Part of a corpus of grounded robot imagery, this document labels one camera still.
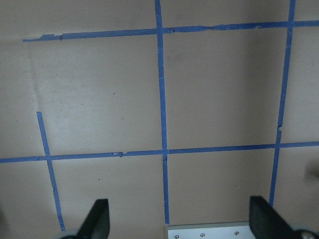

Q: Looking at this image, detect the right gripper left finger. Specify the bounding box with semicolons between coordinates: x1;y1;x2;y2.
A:
76;199;110;239

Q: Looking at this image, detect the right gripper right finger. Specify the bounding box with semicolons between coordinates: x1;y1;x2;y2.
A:
249;196;309;239

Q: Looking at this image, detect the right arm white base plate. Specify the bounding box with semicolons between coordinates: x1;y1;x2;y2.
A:
167;222;255;239

